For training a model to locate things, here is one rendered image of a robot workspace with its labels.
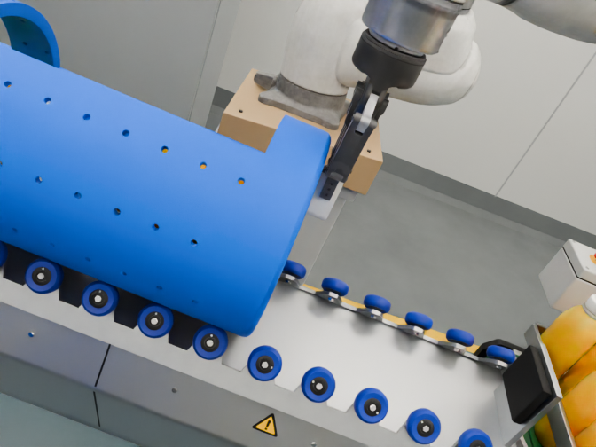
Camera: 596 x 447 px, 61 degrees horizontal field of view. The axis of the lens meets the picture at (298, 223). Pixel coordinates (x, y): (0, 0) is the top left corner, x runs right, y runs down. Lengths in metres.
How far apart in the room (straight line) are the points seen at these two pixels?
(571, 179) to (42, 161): 3.65
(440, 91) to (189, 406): 0.76
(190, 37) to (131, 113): 1.57
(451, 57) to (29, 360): 0.89
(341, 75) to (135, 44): 1.28
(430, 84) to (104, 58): 1.50
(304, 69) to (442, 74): 0.27
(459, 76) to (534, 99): 2.52
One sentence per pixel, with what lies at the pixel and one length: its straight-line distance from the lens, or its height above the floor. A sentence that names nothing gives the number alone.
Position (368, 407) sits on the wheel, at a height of 0.96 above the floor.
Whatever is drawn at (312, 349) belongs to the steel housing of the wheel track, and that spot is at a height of 0.93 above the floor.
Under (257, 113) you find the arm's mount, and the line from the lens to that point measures 1.04.
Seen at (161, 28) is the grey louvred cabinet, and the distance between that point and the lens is 2.15.
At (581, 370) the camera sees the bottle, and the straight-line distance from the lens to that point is 1.02.
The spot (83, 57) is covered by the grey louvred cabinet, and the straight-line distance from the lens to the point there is 2.32.
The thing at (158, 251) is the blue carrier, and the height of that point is 1.11.
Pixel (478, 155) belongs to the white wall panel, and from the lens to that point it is 3.68.
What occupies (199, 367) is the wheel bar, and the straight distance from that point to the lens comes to 0.70.
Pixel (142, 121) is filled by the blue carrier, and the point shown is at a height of 1.21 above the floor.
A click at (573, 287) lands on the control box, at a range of 1.05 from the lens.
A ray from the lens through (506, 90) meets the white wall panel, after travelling 3.55.
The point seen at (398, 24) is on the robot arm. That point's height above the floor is 1.39.
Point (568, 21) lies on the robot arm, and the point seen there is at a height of 1.44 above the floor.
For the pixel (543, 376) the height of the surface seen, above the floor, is 1.05.
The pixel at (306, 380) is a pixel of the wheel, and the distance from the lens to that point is 0.68.
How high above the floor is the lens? 1.47
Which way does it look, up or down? 33 degrees down
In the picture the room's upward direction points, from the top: 24 degrees clockwise
